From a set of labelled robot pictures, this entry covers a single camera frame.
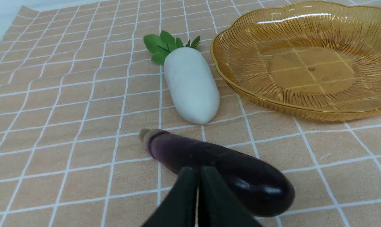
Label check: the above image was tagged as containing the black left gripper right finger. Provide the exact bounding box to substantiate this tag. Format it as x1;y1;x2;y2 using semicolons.
198;166;262;227

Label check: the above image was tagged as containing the amber glass plate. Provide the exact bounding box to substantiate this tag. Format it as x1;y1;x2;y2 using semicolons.
211;1;381;122

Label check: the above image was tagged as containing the dark purple eggplant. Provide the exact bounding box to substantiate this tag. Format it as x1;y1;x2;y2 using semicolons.
140;128;295;217

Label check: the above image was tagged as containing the white radish with leaves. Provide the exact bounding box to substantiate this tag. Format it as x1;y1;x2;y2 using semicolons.
143;31;220;125

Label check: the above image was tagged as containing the orange checkered tablecloth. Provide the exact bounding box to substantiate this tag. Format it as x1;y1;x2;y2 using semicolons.
0;0;381;227

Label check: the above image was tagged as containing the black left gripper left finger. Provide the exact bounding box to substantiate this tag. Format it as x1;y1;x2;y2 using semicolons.
142;167;199;227

